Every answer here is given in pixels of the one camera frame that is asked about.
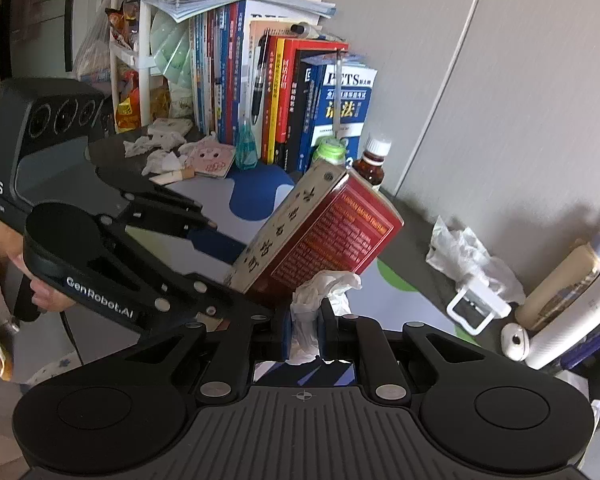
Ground wipe tissue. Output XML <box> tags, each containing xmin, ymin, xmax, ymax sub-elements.
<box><xmin>286</xmin><ymin>271</ymin><xmax>362</xmax><ymax>365</ymax></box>

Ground red medicine box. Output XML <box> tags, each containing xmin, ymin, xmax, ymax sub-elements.
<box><xmin>225</xmin><ymin>160</ymin><xmax>404</xmax><ymax>297</ymax></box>

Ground left hand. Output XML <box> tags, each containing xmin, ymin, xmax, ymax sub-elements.
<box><xmin>0</xmin><ymin>220</ymin><xmax>76</xmax><ymax>312</ymax></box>

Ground printed desk mat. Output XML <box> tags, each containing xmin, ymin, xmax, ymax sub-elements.
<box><xmin>154</xmin><ymin>166</ymin><xmax>470</xmax><ymax>388</ymax></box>

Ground teal glass bottle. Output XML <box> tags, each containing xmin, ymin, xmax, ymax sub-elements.
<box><xmin>235</xmin><ymin>117</ymin><xmax>259</xmax><ymax>170</ymax></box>

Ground crumpled white tissue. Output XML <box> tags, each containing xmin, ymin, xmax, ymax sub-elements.
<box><xmin>426</xmin><ymin>217</ymin><xmax>526</xmax><ymax>306</ymax></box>

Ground white storage rack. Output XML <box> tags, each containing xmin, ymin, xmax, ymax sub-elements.
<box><xmin>108</xmin><ymin>0</ymin><xmax>259</xmax><ymax>134</ymax></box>

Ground white folding phone stand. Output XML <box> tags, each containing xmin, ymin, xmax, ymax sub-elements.
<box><xmin>445</xmin><ymin>278</ymin><xmax>512</xmax><ymax>336</ymax></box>

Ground green gum bottle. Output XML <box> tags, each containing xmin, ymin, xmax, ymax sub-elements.
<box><xmin>312</xmin><ymin>136</ymin><xmax>347</xmax><ymax>166</ymax></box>

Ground small white round device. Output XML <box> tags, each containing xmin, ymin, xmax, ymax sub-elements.
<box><xmin>500</xmin><ymin>323</ymin><xmax>530</xmax><ymax>362</ymax></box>

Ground brown medicine bottle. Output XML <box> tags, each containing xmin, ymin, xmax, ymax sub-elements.
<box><xmin>352</xmin><ymin>136</ymin><xmax>391</xmax><ymax>190</ymax></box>

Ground black pen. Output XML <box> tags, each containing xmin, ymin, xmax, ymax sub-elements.
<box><xmin>250</xmin><ymin>35</ymin><xmax>268</xmax><ymax>126</ymax></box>

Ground yellow book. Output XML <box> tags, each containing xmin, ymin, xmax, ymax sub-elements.
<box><xmin>266</xmin><ymin>36</ymin><xmax>286</xmax><ymax>165</ymax></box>

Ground row of blue books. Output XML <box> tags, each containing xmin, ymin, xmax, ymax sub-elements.
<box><xmin>188</xmin><ymin>0</ymin><xmax>246</xmax><ymax>145</ymax></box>

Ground black book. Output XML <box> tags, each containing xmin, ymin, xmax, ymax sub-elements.
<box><xmin>279</xmin><ymin>49</ymin><xmax>326</xmax><ymax>174</ymax></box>

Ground blue PETS book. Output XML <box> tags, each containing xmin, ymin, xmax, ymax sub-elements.
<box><xmin>296</xmin><ymin>53</ymin><xmax>377</xmax><ymax>172</ymax></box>

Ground red book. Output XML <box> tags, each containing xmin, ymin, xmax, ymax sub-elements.
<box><xmin>262</xmin><ymin>36</ymin><xmax>349</xmax><ymax>168</ymax></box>

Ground cream lotion pump bottle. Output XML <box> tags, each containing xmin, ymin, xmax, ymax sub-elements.
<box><xmin>515</xmin><ymin>232</ymin><xmax>600</xmax><ymax>332</ymax></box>

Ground white ribbed bottle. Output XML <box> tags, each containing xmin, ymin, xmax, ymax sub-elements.
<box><xmin>524</xmin><ymin>276</ymin><xmax>600</xmax><ymax>370</ymax></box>

